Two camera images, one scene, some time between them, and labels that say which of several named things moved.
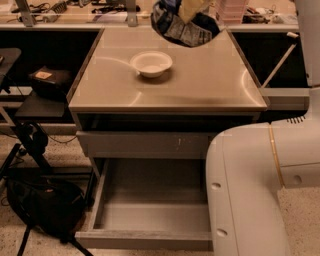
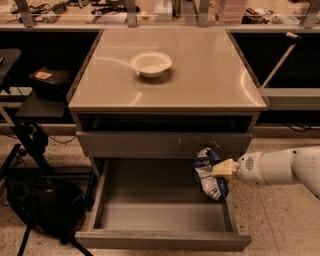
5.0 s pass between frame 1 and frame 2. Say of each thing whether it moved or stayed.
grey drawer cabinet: stayed
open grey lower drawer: stayed
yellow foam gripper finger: moved
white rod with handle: stayed
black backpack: stayed
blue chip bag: moved
